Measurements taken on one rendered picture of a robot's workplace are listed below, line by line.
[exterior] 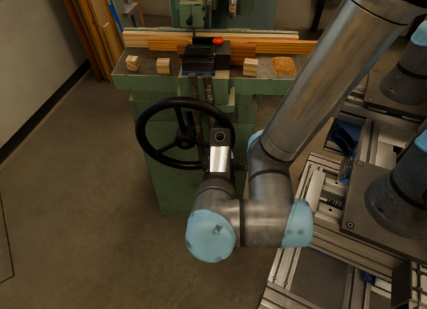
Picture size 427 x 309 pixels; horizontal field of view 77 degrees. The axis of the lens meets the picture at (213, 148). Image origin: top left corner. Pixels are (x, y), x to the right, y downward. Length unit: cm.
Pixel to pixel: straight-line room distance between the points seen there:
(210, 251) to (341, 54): 31
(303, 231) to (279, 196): 6
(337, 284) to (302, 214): 89
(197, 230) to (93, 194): 141
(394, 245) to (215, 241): 42
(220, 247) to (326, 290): 90
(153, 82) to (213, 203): 55
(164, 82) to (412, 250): 77
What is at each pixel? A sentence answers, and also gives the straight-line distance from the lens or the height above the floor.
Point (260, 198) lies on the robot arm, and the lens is 44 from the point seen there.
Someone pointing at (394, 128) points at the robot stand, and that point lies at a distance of 112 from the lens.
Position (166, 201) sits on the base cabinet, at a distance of 144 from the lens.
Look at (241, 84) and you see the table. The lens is 87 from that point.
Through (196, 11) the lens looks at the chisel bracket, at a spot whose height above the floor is 105.
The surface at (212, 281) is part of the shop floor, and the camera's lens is 142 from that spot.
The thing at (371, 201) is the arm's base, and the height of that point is 84.
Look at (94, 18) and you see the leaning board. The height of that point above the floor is 53.
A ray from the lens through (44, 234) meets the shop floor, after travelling 175.
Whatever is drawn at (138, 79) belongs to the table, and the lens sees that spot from 91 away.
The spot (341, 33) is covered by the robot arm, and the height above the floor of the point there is 123.
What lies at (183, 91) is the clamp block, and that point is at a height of 91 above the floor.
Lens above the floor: 137
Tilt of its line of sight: 48 degrees down
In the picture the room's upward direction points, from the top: straight up
